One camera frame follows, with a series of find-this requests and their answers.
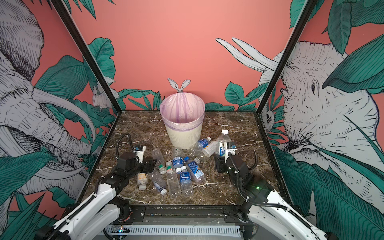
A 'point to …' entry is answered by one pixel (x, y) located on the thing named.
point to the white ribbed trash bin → (184, 140)
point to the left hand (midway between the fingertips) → (150, 157)
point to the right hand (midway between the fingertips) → (216, 153)
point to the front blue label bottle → (186, 183)
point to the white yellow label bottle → (211, 149)
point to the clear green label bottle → (157, 154)
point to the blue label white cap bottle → (178, 159)
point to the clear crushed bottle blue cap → (159, 181)
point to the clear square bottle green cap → (173, 185)
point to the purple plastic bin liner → (182, 111)
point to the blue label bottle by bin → (201, 144)
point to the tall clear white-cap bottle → (221, 143)
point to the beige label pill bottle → (142, 179)
